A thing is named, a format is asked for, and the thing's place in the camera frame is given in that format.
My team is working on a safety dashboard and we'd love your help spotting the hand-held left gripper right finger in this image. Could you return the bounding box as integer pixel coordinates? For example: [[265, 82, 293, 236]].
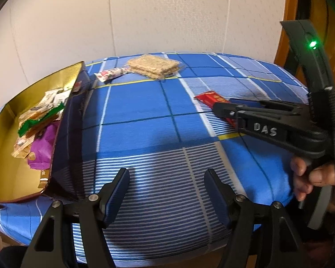
[[204, 169, 306, 268]]

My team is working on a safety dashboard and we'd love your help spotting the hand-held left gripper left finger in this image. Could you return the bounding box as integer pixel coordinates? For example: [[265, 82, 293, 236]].
[[21, 167, 131, 268]]

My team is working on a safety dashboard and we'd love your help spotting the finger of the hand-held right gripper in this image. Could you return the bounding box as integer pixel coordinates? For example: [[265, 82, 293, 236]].
[[213, 102, 245, 124], [228, 98, 310, 115]]

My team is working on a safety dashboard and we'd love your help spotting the red snack bar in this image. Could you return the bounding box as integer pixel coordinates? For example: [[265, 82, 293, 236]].
[[195, 91, 238, 127]]

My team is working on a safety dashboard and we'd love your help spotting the purple snack packet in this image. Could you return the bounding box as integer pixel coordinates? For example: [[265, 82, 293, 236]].
[[26, 123, 59, 171]]

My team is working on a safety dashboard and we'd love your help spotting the clear orange-print cracker packet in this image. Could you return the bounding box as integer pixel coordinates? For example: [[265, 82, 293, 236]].
[[11, 130, 38, 160]]

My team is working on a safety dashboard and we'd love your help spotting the cracker packet with green edge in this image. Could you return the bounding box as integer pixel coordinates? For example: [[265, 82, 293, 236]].
[[18, 88, 71, 138]]

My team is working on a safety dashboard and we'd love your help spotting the dark box with gold inside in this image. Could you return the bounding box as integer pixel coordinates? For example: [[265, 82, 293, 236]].
[[0, 61, 97, 205]]

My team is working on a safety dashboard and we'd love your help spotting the person's right hand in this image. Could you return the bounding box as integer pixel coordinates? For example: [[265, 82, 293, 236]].
[[290, 156, 335, 201]]

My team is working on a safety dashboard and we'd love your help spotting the blue plaid bedsheet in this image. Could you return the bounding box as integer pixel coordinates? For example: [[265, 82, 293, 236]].
[[0, 52, 310, 268]]

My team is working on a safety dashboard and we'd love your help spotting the clear crispy noodle snack packet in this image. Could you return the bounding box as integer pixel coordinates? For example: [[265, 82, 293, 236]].
[[127, 55, 186, 80]]

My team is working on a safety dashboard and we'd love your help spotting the white and red candy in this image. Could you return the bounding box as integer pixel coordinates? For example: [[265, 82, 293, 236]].
[[94, 67, 128, 83]]

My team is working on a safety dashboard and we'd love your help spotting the dark cloth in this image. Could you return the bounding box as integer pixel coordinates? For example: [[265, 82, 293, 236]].
[[0, 237, 28, 268]]

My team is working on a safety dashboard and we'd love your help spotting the wooden door frame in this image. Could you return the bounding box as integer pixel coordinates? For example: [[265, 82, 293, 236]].
[[274, 0, 300, 65]]

